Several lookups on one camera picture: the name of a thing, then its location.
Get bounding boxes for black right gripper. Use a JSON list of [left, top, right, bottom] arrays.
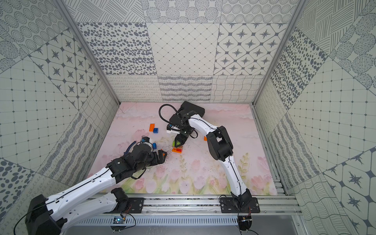
[[174, 126, 193, 148]]

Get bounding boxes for green long lego brick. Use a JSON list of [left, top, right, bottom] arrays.
[[173, 141, 182, 148]]

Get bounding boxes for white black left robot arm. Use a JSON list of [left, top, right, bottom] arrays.
[[25, 142, 167, 235]]

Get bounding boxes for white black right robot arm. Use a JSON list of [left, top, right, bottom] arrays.
[[165, 106, 252, 210]]

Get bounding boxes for black plastic carrying case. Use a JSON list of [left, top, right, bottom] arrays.
[[178, 101, 205, 117]]

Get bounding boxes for left controller board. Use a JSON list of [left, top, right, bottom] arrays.
[[110, 216, 126, 232]]

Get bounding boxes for controller board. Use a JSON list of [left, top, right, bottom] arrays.
[[110, 216, 126, 232], [238, 215, 253, 231]]

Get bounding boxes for right controller board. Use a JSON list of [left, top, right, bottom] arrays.
[[238, 215, 253, 231]]

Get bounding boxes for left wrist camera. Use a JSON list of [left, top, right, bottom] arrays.
[[141, 137, 150, 143]]

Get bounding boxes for blue handled pliers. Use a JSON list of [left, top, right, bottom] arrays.
[[124, 141, 137, 155]]

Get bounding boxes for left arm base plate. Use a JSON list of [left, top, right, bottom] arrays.
[[115, 197, 145, 214]]

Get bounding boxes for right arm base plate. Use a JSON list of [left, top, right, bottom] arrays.
[[219, 197, 260, 214]]

